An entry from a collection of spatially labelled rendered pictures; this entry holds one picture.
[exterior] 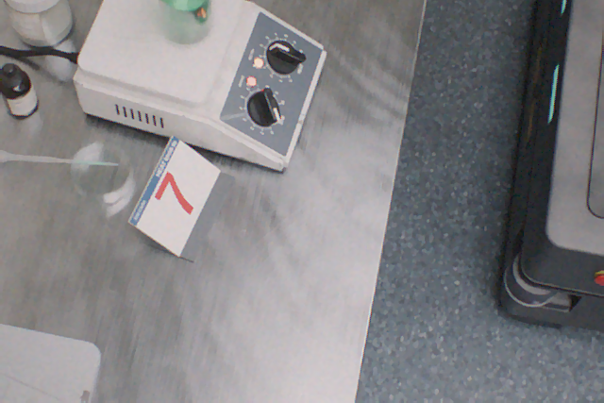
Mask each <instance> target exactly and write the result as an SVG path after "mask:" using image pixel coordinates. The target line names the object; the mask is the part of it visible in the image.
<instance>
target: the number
mask: <svg viewBox="0 0 604 403"><path fill-rule="evenodd" d="M214 171H215V169H214V168H212V167H211V166H210V165H209V164H207V163H206V162H205V161H203V160H202V159H200V158H199V157H197V156H196V155H195V154H193V153H192V152H191V151H189V150H188V149H187V148H186V147H184V146H183V145H182V144H180V143H179V144H178V146H177V148H176V151H175V153H174V155H173V156H172V158H171V159H170V161H169V163H168V165H167V167H166V168H165V170H164V172H163V174H162V176H161V178H160V180H159V183H158V185H157V187H156V189H155V191H154V192H153V194H152V196H151V198H150V200H149V202H148V204H147V206H146V208H145V210H144V212H143V215H142V219H141V221H140V222H139V225H140V226H142V227H143V228H144V229H145V230H147V231H148V232H150V233H151V234H154V235H155V236H157V237H158V238H160V239H161V240H163V241H164V242H165V243H167V244H169V245H170V246H172V247H173V248H174V249H176V248H177V246H178V244H179V242H180V240H181V238H182V236H183V234H184V232H185V230H186V228H187V226H188V224H189V223H190V221H191V219H192V217H193V214H194V212H195V210H196V208H197V206H198V204H199V202H200V199H201V197H202V195H203V193H204V191H205V190H206V188H207V186H208V184H209V182H210V179H211V177H212V175H213V173H214Z"/></svg>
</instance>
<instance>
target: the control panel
mask: <svg viewBox="0 0 604 403"><path fill-rule="evenodd" d="M279 40H283V41H286V42H289V43H290V44H291V45H292V46H293V47H294V48H295V49H296V50H298V51H300V52H302V53H304V54H305V57H306V60H305V62H303V63H302V64H300V65H298V66H297V68H296V70H295V71H294V72H292V73H291V74H289V75H281V74H279V73H277V72H275V71H274V70H273V69H272V68H271V66H270V65H269V62H268V60H267V50H268V47H269V46H270V44H271V43H273V42H275V41H279ZM322 51H323V50H322V49H320V48H319V47H317V46H316V45H314V44H313V43H311V42H309V41H307V40H305V38H303V37H302V36H300V35H298V34H297V33H295V32H294V31H292V30H291V29H290V28H288V27H286V26H285V25H283V24H281V23H279V22H278V21H276V20H275V19H273V18H271V17H270V16H268V15H266V14H265V13H263V12H261V11H260V12H259V14H258V16H257V19H256V22H255V23H254V26H253V29H252V31H251V34H250V36H249V39H248V42H247V44H246V47H245V49H244V51H243V56H242V58H241V61H240V63H239V66H238V69H237V71H236V74H235V76H234V78H233V81H232V83H231V85H230V88H229V91H228V93H227V96H226V100H225V103H224V105H223V107H222V110H221V112H220V115H219V120H220V121H221V122H223V123H225V124H227V125H228V126H231V127H233V128H234V129H236V130H238V131H240V132H242V133H243V134H244V135H246V136H248V137H249V138H251V139H253V140H255V141H256V142H258V143H261V144H263V145H264V146H266V147H268V148H270V149H271V150H273V151H275V152H277V153H278V154H279V155H281V156H283V157H287V154H288V151H289V149H290V146H291V143H292V140H293V137H294V133H295V130H296V127H297V125H298V122H299V119H300V116H301V113H302V110H303V108H304V105H305V100H306V97H307V94H308V91H309V88H310V84H311V81H312V79H313V76H314V74H315V71H316V68H317V65H318V62H319V59H320V57H321V54H322ZM255 59H260V60H261V61H262V66H261V67H260V68H259V67H257V66H256V65H255ZM250 77H253V78H254V79H255V80H256V83H255V85H253V86H252V85H250V84H249V83H248V81H247V80H248V78H250ZM266 87H269V88H270V89H271V90H272V92H273V94H274V97H275V98H276V100H277V101H278V103H279V106H280V114H281V120H280V122H279V123H277V124H275V125H273V126H267V127H265V126H259V125H257V124H256V123H254V122H253V121H252V119H251V118H250V116H249V114H248V110H247V103H248V100H249V98H250V97H251V95H252V94H254V93H256V92H259V91H260V90H262V89H264V88H266Z"/></svg>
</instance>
